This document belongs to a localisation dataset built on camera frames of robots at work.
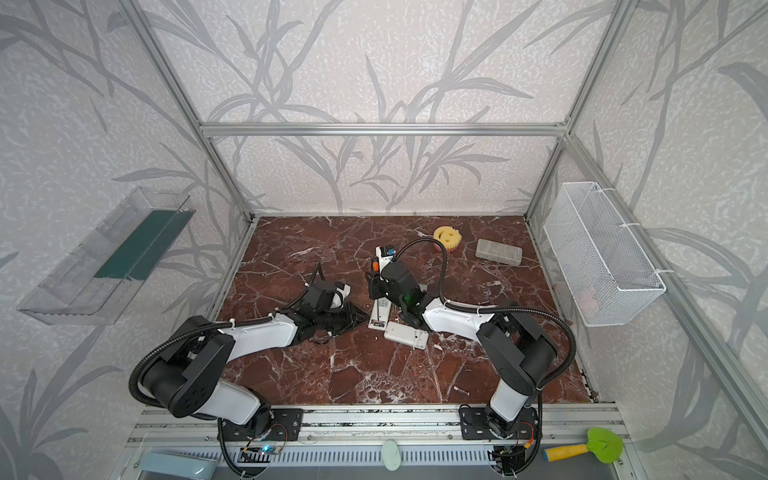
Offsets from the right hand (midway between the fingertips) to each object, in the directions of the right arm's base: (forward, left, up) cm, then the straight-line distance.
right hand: (370, 263), depth 87 cm
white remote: (-12, -3, -9) cm, 15 cm away
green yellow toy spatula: (-43, -57, -13) cm, 73 cm away
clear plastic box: (+14, -44, -13) cm, 48 cm away
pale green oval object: (-45, -7, -13) cm, 48 cm away
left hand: (-11, -1, -9) cm, 14 cm away
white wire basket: (-16, -52, +19) cm, 58 cm away
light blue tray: (-47, +41, -10) cm, 63 cm away
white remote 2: (-17, -12, -13) cm, 25 cm away
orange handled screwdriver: (-4, -2, +4) cm, 6 cm away
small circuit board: (-44, +24, -14) cm, 52 cm away
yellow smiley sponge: (+20, -27, -12) cm, 36 cm away
